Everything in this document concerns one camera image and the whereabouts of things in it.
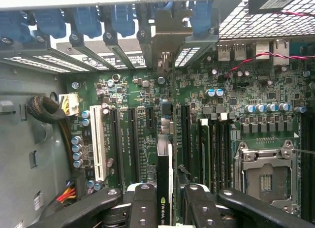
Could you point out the green motherboard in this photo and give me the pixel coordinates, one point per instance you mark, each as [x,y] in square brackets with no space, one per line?
[147,95]

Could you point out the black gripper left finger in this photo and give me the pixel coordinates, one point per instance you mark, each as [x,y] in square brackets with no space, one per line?
[142,208]

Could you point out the short black expansion slot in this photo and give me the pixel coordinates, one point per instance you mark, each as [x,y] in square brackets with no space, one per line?
[150,117]

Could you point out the blue slot clip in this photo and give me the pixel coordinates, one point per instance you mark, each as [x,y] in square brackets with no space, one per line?
[14,26]
[123,20]
[50,22]
[201,16]
[87,21]

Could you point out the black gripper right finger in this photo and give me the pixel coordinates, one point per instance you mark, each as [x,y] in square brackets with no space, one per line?
[201,210]

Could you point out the white power connector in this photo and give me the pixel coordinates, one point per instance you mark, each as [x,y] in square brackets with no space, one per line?
[70,105]

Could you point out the metal CPU socket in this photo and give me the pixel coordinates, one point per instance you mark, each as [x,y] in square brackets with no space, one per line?
[265,173]

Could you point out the black open PC case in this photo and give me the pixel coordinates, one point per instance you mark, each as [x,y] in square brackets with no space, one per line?
[24,139]

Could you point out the white expansion slot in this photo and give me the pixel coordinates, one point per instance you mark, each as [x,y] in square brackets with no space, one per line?
[98,139]

